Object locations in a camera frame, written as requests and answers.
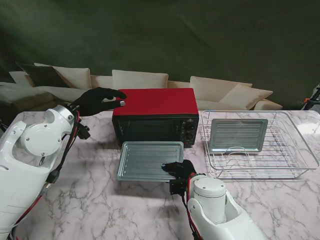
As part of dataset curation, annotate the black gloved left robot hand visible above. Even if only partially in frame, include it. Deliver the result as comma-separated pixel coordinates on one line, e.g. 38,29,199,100
69,87,128,117

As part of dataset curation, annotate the red black toaster oven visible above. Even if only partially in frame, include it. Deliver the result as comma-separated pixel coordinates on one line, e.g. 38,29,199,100
111,87,200,149

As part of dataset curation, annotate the ribbed metal baking tray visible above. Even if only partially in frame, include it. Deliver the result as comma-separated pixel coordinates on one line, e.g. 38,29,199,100
116,141,185,182
208,118,269,153

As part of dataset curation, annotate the long beige sofa cushion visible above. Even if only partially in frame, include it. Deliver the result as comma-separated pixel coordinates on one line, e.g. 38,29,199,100
33,85,87,106

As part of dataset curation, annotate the dark brown sofa cushion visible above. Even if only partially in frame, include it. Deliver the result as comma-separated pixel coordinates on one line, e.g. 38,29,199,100
16,62,70,88

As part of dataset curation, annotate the beige sofa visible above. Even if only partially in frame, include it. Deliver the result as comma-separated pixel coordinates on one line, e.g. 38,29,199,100
0,61,285,112

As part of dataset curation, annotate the black stand with orange part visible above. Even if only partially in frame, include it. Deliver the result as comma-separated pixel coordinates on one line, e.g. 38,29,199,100
298,83,320,111

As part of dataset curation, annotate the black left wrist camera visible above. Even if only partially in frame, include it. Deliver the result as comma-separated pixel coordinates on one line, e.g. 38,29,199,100
78,123,91,140

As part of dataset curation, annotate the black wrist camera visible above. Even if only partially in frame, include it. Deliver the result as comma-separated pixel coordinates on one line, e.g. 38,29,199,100
169,178,187,196
78,123,91,140

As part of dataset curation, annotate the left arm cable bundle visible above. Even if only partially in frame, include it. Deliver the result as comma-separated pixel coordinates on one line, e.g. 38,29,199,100
9,111,84,233

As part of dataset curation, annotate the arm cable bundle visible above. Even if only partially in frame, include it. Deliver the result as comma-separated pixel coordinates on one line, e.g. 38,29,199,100
181,174,201,240
9,111,84,233

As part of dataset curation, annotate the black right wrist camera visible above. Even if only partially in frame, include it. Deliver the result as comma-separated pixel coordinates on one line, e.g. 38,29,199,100
169,178,187,196

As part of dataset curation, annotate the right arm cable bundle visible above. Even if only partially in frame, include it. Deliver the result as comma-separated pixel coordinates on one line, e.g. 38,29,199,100
181,174,201,240

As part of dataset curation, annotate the white wire dish rack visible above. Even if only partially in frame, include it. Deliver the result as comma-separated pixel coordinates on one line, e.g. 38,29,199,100
201,109,305,181

